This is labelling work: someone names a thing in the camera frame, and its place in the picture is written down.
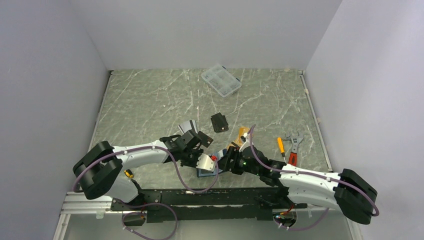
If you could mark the adjustable wrench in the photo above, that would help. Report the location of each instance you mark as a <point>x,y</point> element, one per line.
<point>295,141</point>

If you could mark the loose orange card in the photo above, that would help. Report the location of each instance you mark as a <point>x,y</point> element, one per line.
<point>234,145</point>

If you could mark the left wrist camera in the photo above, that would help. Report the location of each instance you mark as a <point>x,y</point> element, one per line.
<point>207,163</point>

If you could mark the orange card stack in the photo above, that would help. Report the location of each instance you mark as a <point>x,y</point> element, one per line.
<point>243,131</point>

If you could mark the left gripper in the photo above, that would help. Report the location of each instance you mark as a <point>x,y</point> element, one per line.
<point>198,152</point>

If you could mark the clear plastic organizer box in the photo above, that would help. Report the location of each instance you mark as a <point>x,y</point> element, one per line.
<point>221,80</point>

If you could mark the blue leather card holder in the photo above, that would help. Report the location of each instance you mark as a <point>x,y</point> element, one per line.
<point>220,154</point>

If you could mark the aluminium rail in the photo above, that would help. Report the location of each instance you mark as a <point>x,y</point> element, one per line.
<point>82,205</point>

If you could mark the yellow black screwdriver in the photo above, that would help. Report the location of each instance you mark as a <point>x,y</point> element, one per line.
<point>129,173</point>

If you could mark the loose black card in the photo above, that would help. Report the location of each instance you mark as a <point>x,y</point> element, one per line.
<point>205,140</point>

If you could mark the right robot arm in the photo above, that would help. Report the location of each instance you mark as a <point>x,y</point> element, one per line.
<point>346,192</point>

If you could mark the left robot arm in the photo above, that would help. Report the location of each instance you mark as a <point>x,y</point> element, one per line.
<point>100,172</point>

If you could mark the orange handled tool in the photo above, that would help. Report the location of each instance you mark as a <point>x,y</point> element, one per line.
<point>280,142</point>

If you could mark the black base frame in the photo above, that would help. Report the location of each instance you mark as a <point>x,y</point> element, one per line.
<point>167,213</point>

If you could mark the red tool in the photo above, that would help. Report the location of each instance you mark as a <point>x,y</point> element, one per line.
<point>293,158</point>

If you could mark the silver card stack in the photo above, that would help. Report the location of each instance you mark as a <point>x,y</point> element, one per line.
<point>188,125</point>

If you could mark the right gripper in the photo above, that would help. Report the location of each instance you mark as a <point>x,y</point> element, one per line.
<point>233,152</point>

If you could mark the black card stack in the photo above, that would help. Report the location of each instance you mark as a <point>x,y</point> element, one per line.
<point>219,123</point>

